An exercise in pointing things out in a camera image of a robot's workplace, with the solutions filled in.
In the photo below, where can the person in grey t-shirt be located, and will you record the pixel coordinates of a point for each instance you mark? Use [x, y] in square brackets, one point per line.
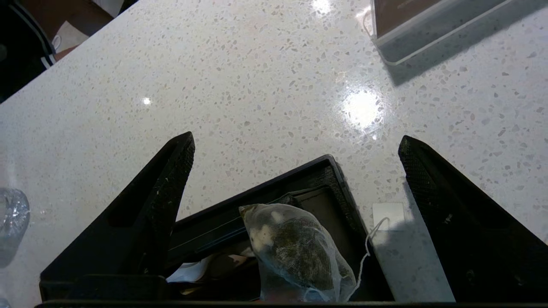
[25, 47]

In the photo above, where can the clear water bottle red cap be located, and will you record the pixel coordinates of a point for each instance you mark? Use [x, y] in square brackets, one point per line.
[13, 218]

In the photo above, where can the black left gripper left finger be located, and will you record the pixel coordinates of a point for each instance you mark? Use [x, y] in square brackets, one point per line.
[128, 239]

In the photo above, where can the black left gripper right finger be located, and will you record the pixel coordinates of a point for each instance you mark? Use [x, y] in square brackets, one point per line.
[479, 248]

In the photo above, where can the QR code acrylic sign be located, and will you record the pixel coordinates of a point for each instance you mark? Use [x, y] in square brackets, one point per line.
[428, 30]

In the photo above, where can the black serving tray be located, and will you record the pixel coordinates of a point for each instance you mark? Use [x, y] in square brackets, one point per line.
[342, 188]

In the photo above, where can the clear tea bag packet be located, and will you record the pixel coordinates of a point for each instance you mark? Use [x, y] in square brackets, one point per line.
[295, 252]

